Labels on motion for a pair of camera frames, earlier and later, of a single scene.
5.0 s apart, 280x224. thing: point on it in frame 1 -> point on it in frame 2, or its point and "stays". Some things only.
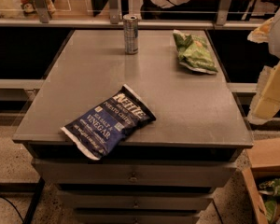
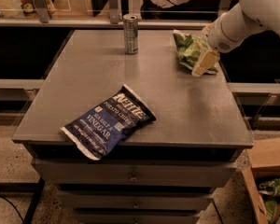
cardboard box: x=268 y=160 stays
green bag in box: x=276 y=187 stays
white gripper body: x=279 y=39 -> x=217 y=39
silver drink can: x=131 y=24 stays
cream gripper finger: x=272 y=91 -> x=204 y=61
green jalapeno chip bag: x=193 y=52 stays
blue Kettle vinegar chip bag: x=107 y=126 stays
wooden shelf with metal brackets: x=157 y=7 stays
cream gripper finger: x=260 y=35 -> x=207 y=28
